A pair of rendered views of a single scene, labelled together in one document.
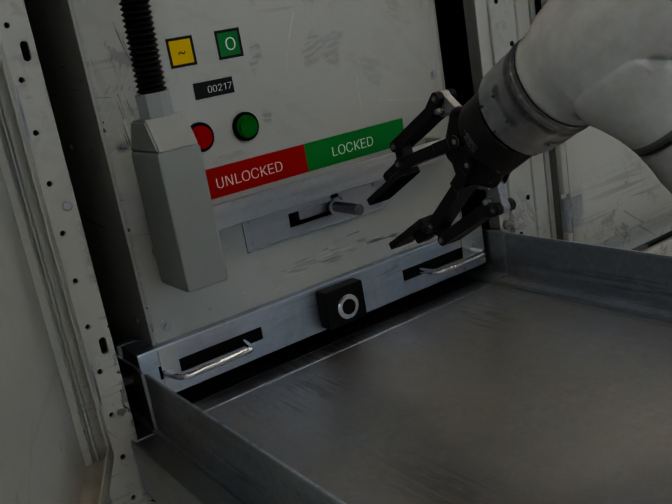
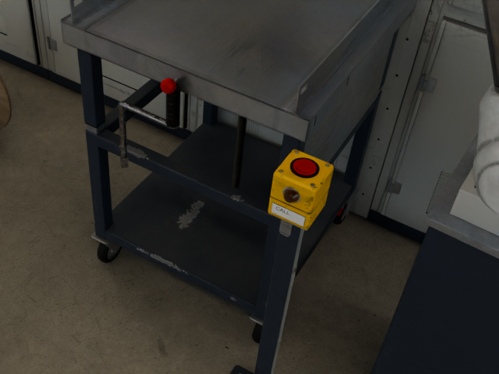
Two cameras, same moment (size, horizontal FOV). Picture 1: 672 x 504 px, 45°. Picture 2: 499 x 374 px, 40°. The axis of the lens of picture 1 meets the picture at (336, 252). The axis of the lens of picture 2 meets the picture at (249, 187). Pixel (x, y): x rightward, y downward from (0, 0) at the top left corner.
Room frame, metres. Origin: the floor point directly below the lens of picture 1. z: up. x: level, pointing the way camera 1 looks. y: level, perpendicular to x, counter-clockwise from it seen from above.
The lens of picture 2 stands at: (-0.11, -1.48, 1.65)
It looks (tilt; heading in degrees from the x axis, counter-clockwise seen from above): 43 degrees down; 57
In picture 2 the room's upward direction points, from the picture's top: 7 degrees clockwise
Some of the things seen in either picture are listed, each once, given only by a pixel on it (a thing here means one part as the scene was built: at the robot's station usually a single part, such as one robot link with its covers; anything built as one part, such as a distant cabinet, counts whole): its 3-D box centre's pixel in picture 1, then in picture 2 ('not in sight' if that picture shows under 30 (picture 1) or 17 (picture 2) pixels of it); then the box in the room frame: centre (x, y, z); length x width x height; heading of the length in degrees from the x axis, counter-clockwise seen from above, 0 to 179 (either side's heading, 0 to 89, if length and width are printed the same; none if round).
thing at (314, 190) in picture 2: not in sight; (300, 188); (0.43, -0.80, 0.85); 0.08 x 0.08 x 0.10; 33
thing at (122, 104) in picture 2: not in sight; (147, 128); (0.33, -0.34, 0.67); 0.17 x 0.03 x 0.30; 122
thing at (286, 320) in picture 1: (325, 299); not in sight; (1.00, 0.02, 0.89); 0.54 x 0.05 x 0.06; 123
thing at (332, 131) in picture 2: not in sight; (241, 128); (0.67, -0.19, 0.46); 0.64 x 0.58 x 0.66; 33
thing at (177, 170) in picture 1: (175, 201); not in sight; (0.82, 0.15, 1.09); 0.08 x 0.05 x 0.17; 33
